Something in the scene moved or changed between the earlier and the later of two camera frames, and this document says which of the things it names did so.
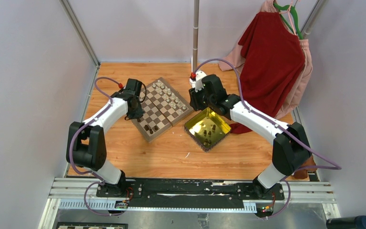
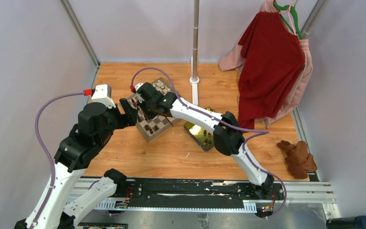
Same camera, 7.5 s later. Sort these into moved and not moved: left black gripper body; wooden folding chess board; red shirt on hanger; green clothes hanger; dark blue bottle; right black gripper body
Moved: left black gripper body; right black gripper body
Not moved: green clothes hanger; red shirt on hanger; dark blue bottle; wooden folding chess board
